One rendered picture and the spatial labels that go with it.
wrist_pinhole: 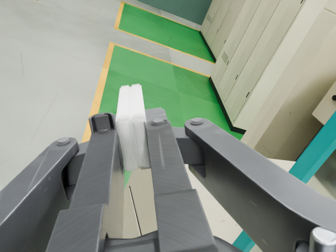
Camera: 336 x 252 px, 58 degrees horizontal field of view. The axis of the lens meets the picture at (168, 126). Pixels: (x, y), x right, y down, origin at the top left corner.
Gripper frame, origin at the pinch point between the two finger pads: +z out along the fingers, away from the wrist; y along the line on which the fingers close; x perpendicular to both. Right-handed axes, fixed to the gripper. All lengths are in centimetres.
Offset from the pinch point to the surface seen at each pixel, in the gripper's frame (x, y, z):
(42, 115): -76, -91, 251
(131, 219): -40, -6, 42
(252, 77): -89, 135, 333
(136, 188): -34, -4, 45
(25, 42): -21, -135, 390
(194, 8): -19, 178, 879
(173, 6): -6, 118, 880
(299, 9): -15, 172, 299
